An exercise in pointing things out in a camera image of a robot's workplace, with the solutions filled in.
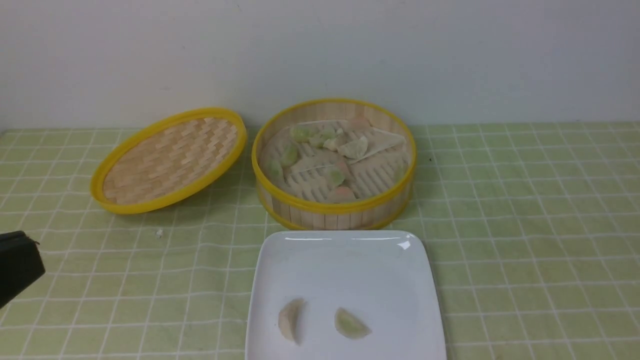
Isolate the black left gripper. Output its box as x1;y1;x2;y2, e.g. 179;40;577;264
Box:
0;230;46;308

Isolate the white steamed dumpling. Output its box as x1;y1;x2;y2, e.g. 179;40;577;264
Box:
278;297;306;346

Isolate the green steamed dumpling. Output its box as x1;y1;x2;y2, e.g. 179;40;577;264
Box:
334;307;371;340

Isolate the white square plate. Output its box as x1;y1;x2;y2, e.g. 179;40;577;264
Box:
245;230;448;360

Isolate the woven bamboo steamer lid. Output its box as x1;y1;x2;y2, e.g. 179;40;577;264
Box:
90;107;248;215

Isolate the green dumpling far left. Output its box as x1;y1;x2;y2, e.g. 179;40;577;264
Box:
265;159;284;183

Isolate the white steamer liner paper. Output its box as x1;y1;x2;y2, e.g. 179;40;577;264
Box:
258;120;410;204

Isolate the green dumpling back left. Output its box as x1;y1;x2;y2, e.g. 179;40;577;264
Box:
289;125;316;144

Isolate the bamboo steamer basket yellow rim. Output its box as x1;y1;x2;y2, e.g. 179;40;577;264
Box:
251;98;418;230

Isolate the green dumpling front middle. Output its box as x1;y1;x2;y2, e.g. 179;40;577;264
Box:
324;167;346;189

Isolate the pink dumpling front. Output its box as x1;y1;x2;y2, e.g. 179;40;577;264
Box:
327;186;358;204

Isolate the white dumpling centre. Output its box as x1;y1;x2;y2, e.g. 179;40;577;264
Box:
337;136;369;161

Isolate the green checkered tablecloth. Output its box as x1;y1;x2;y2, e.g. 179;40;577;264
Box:
0;123;640;360

